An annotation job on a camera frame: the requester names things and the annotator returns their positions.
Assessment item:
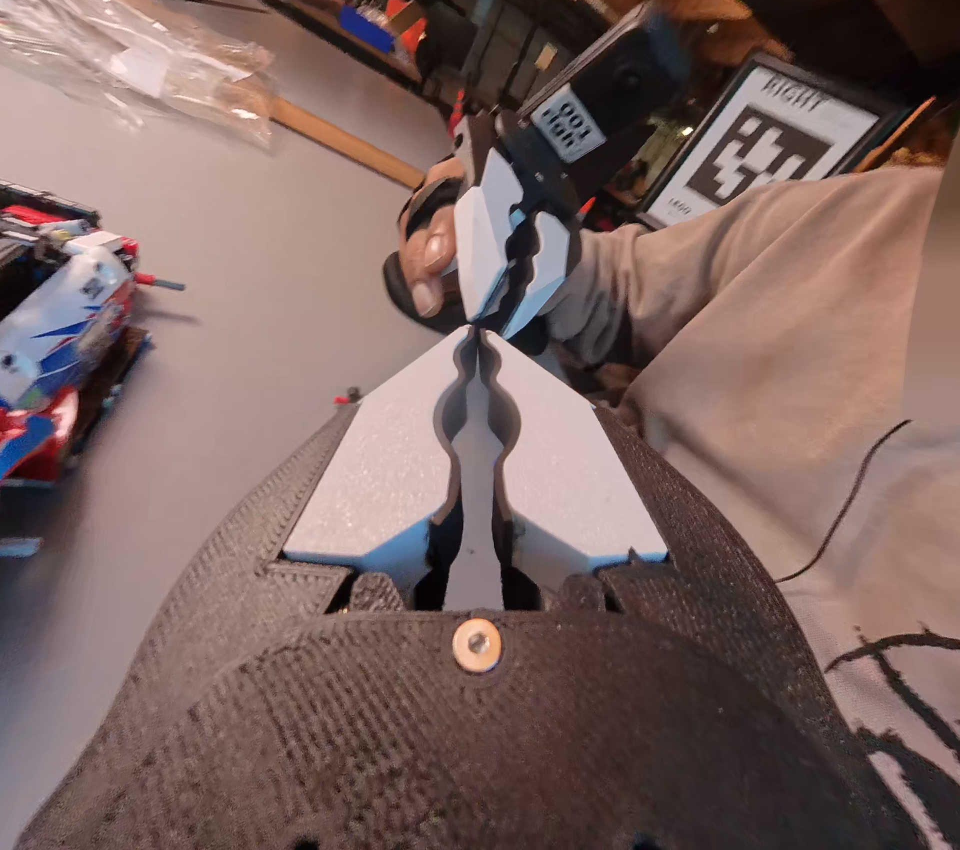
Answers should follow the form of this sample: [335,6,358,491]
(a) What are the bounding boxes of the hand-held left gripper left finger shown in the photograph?
[283,328,477,605]

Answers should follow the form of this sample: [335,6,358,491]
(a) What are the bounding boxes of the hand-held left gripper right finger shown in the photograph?
[482,331,669,605]

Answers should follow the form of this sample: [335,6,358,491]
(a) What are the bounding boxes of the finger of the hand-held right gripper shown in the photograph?
[453,148,524,328]
[491,214,579,343]

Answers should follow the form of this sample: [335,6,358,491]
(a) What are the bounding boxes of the red white blue lego car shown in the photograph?
[0,182,186,559]

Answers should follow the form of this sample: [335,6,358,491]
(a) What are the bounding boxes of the person's right forearm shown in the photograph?
[551,163,960,431]

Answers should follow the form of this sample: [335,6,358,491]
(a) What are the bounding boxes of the person's right hand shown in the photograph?
[399,158,466,319]

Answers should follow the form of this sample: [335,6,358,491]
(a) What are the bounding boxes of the small blue crate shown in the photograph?
[337,2,399,55]

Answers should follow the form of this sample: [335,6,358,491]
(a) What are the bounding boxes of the clear plastic bags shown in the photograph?
[0,0,277,150]

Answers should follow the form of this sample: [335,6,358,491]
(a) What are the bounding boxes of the black earbud with cable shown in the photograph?
[774,418,914,583]

